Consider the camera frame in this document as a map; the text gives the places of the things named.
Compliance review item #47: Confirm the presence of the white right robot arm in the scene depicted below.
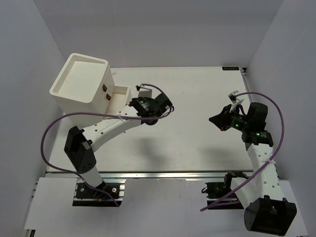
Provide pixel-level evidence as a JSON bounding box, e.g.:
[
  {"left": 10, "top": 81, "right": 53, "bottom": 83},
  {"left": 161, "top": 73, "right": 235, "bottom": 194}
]
[{"left": 209, "top": 102, "right": 297, "bottom": 236}]

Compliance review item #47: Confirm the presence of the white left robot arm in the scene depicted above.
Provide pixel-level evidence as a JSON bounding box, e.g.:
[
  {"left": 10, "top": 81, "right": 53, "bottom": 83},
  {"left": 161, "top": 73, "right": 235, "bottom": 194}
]
[{"left": 64, "top": 93, "right": 174, "bottom": 189}]

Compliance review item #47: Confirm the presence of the blue label sticker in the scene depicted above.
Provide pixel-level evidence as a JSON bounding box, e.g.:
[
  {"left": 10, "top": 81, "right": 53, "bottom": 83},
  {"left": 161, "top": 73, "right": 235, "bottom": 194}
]
[{"left": 222, "top": 66, "right": 239, "bottom": 71}]

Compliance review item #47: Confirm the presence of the white drawer cabinet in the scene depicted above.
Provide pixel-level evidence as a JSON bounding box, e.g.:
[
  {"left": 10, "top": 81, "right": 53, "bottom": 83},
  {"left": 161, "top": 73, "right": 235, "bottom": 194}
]
[{"left": 49, "top": 52, "right": 116, "bottom": 128}]

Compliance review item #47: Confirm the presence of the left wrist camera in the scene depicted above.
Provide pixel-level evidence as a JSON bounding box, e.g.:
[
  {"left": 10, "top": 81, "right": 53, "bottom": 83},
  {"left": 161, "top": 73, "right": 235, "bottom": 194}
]
[{"left": 136, "top": 85, "right": 152, "bottom": 98}]

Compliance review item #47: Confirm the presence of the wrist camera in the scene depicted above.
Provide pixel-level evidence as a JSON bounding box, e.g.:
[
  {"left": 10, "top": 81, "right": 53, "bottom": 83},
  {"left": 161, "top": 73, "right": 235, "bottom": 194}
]
[
  {"left": 136, "top": 85, "right": 152, "bottom": 98},
  {"left": 228, "top": 90, "right": 244, "bottom": 113}
]

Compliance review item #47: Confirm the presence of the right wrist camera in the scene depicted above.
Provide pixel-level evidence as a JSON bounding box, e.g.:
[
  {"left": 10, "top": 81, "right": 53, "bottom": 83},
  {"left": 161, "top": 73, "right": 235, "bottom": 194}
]
[{"left": 228, "top": 90, "right": 244, "bottom": 113}]

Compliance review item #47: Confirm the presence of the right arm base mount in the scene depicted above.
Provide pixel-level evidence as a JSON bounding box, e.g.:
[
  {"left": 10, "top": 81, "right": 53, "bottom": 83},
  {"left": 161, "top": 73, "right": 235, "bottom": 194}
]
[{"left": 201, "top": 171, "right": 249, "bottom": 210}]

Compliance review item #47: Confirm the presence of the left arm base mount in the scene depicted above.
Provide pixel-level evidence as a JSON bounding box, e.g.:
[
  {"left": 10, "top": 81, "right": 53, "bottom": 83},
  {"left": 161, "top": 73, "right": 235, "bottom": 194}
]
[{"left": 72, "top": 179, "right": 125, "bottom": 207}]

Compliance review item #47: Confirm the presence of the aluminium table edge rail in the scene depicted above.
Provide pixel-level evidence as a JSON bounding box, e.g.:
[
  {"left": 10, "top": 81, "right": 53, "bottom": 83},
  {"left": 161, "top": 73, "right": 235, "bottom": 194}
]
[{"left": 45, "top": 170, "right": 279, "bottom": 180}]

